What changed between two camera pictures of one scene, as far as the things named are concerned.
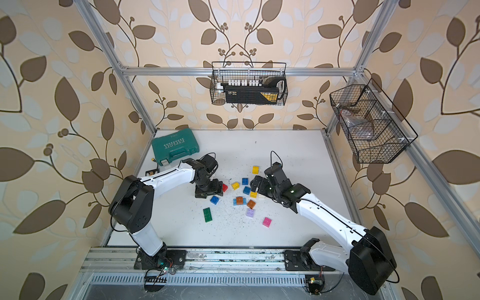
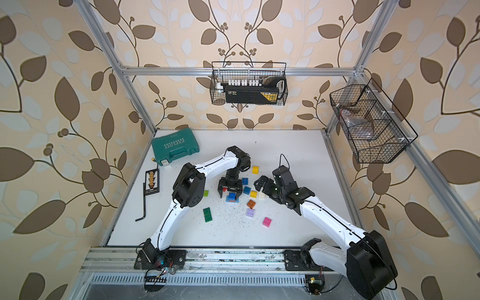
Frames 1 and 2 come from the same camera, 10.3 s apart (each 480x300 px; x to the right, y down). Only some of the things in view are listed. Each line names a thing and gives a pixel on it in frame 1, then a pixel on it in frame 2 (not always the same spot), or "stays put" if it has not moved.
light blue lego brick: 244,201 to 227,200
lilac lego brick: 250,212 stays put
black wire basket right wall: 377,132 stays put
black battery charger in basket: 254,92 stays put
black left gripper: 219,190 to 227,185
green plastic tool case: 174,145 stays put
